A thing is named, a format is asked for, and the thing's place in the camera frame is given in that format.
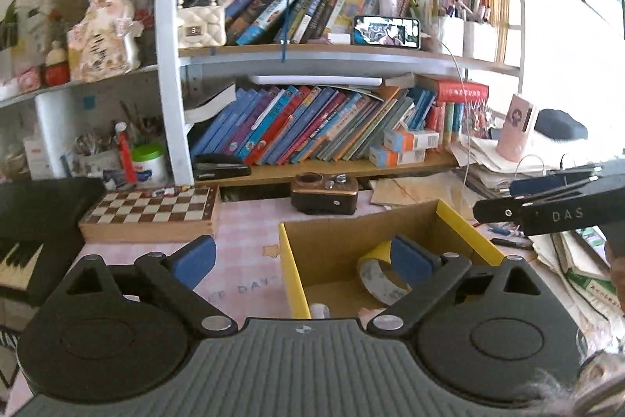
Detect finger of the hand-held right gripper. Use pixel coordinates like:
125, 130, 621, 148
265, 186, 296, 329
473, 196, 527, 222
509, 164, 625, 197

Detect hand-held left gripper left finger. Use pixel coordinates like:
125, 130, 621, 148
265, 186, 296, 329
44, 235, 235, 336

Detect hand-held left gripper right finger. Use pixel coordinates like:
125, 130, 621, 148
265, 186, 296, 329
366, 235, 562, 336

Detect yellow tape roll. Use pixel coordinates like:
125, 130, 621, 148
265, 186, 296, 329
356, 240, 416, 306

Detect yellow cardboard box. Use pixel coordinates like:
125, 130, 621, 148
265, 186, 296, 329
278, 199, 509, 320

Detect pink checked cloth desktop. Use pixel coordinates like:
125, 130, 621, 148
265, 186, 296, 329
83, 190, 313, 322

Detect stack of papers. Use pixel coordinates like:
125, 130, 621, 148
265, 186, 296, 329
449, 134, 552, 198

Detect pink paper holder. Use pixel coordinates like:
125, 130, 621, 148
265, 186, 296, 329
495, 93, 538, 163

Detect tan paper envelopes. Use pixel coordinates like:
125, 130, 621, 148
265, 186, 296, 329
370, 175, 472, 209

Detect wooden chessboard box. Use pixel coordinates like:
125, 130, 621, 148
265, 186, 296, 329
79, 185, 221, 244

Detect green book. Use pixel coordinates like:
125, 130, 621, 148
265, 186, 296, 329
557, 251, 625, 317

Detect black stapler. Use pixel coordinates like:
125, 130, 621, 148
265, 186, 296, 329
193, 153, 252, 181

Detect white jar green lid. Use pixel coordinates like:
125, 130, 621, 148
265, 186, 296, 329
131, 142, 169, 186

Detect orange white medicine box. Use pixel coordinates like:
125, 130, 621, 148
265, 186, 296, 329
383, 129, 440, 151
370, 145, 427, 167

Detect brown wooden radio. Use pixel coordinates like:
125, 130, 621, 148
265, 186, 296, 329
291, 173, 359, 217

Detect red tube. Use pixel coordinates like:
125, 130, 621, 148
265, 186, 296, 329
116, 124, 138, 184

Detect red dictionary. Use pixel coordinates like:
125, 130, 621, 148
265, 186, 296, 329
430, 77, 490, 102

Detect cup of paint brushes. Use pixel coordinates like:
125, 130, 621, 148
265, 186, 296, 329
73, 104, 162, 178

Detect white pen holder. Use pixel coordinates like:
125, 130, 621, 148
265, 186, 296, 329
437, 14, 464, 56
464, 19, 499, 63

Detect black keyboard piano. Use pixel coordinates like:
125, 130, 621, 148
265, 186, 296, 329
0, 177, 105, 308

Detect row of blue children's books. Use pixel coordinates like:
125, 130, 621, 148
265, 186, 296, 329
188, 85, 489, 166

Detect grey fuzzy cloth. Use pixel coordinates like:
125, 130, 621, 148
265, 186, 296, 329
518, 349, 625, 417

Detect white framed wooden bookshelf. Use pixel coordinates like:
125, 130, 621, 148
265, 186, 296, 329
0, 0, 525, 188

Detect smartphone with lit screen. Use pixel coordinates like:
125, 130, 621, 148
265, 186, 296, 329
352, 15, 421, 50

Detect white quilted handbag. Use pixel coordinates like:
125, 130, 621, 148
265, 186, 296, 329
176, 0, 228, 49

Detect red round doll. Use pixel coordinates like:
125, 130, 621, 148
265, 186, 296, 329
41, 41, 71, 86

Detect cream floral figurine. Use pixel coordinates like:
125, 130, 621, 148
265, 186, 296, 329
67, 0, 142, 83

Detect row of leaning mixed books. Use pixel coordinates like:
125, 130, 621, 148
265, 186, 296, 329
215, 0, 440, 45

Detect white cable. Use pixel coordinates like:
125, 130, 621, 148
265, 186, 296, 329
432, 38, 472, 183

